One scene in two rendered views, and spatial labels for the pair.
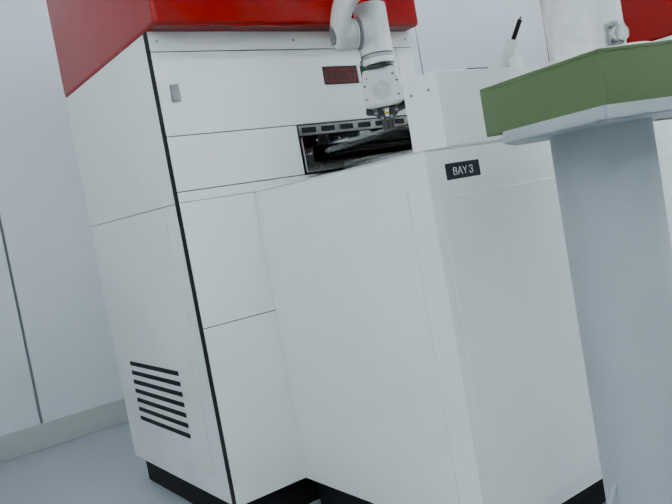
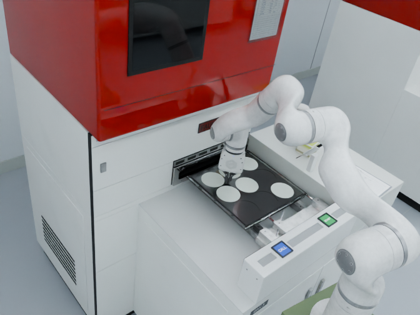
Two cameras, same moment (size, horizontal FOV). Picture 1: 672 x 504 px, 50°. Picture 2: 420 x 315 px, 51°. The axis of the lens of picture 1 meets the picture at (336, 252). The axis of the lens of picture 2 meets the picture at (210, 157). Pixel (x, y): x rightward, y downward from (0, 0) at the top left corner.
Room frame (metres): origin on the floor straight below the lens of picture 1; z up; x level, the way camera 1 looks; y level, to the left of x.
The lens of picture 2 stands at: (0.46, 0.17, 2.06)
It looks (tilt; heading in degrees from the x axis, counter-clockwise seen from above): 36 degrees down; 349
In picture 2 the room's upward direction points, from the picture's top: 9 degrees clockwise
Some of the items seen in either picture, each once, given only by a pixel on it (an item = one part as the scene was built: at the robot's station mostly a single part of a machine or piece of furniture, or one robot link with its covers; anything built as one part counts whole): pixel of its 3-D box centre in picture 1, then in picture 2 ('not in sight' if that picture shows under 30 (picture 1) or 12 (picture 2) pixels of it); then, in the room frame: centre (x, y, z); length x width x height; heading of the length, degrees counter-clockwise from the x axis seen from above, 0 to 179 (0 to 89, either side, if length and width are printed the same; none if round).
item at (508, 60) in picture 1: (511, 65); (310, 155); (1.90, -0.54, 1.03); 0.06 x 0.04 x 0.13; 35
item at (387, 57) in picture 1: (377, 61); (234, 145); (1.85, -0.19, 1.09); 0.09 x 0.08 x 0.03; 76
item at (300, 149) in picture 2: not in sight; (307, 146); (2.01, -0.56, 1.00); 0.07 x 0.07 x 0.07; 44
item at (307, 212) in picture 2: not in sight; (294, 226); (1.64, -0.44, 0.87); 0.36 x 0.08 x 0.03; 125
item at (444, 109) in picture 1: (518, 105); (301, 247); (1.51, -0.43, 0.89); 0.55 x 0.09 x 0.14; 125
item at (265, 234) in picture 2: not in sight; (269, 237); (1.55, -0.31, 0.89); 0.08 x 0.03 x 0.03; 35
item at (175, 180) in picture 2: (368, 147); (212, 160); (2.01, -0.14, 0.89); 0.44 x 0.02 x 0.10; 125
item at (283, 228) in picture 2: not in sight; (283, 229); (1.59, -0.38, 0.89); 0.08 x 0.03 x 0.03; 35
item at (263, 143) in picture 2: not in sight; (319, 169); (1.99, -0.65, 0.89); 0.62 x 0.35 x 0.14; 35
